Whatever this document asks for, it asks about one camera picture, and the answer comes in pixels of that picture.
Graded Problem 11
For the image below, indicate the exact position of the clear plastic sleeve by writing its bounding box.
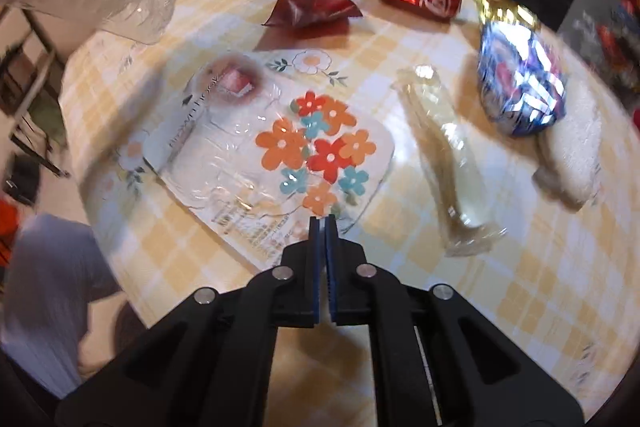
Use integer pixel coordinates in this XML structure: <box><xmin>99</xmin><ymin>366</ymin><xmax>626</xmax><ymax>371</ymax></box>
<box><xmin>394</xmin><ymin>65</ymin><xmax>507</xmax><ymax>259</ymax></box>

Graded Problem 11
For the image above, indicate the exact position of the flower print blister pack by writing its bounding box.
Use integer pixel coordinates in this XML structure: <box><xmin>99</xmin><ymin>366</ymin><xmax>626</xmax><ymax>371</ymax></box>
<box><xmin>144</xmin><ymin>53</ymin><xmax>397</xmax><ymax>271</ymax></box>

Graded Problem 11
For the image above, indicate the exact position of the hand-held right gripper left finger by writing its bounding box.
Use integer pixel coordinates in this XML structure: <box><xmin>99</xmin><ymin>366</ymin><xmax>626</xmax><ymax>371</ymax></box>
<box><xmin>55</xmin><ymin>216</ymin><xmax>323</xmax><ymax>427</ymax></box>

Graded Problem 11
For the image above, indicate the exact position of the white foam net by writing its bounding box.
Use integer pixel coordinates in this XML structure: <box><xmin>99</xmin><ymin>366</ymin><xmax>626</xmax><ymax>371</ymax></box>
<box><xmin>531</xmin><ymin>71</ymin><xmax>607</xmax><ymax>211</ymax></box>

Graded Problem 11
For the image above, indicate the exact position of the metal frame chair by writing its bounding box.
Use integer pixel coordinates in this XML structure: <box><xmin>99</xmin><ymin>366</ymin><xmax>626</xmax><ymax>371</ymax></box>
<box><xmin>0</xmin><ymin>1</ymin><xmax>72</xmax><ymax>178</ymax></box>

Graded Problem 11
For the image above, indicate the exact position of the grey cloth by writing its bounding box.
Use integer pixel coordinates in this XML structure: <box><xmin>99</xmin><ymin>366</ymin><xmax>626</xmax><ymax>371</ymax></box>
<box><xmin>0</xmin><ymin>212</ymin><xmax>124</xmax><ymax>401</ymax></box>

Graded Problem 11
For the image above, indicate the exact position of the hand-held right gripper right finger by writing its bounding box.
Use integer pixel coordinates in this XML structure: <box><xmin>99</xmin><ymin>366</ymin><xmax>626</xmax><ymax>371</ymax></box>
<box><xmin>325</xmin><ymin>214</ymin><xmax>586</xmax><ymax>427</ymax></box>

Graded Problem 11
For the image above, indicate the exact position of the gold foil wrapper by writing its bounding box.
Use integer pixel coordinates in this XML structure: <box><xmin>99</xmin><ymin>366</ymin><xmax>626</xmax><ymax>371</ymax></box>
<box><xmin>469</xmin><ymin>0</ymin><xmax>542</xmax><ymax>34</ymax></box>

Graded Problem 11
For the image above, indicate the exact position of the blue foil wrapper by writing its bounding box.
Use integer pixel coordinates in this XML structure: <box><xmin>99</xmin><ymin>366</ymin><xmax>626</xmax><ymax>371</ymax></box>
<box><xmin>476</xmin><ymin>19</ymin><xmax>569</xmax><ymax>138</ymax></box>

